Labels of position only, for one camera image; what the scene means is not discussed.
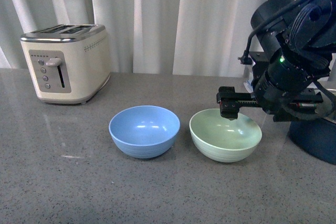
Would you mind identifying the white curtain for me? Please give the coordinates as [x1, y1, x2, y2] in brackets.
[1, 0, 267, 77]

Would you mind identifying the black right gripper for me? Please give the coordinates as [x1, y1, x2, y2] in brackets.
[216, 51, 331, 122]

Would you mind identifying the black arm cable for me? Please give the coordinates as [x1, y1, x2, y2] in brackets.
[237, 0, 316, 65]

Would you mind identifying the blue bowl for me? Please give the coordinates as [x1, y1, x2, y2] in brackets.
[109, 105, 181, 159]

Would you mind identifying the clear plastic food container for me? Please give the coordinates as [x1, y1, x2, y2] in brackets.
[243, 58, 336, 96]

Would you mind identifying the dark blue pot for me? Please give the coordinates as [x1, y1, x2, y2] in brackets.
[289, 119, 335, 165]

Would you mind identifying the glass pot lid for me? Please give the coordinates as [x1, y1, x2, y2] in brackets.
[314, 88, 335, 124]

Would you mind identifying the cream two-slot toaster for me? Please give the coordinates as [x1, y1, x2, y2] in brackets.
[20, 24, 111, 104]

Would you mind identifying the green bowl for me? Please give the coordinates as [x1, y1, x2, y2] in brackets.
[189, 109, 262, 163]

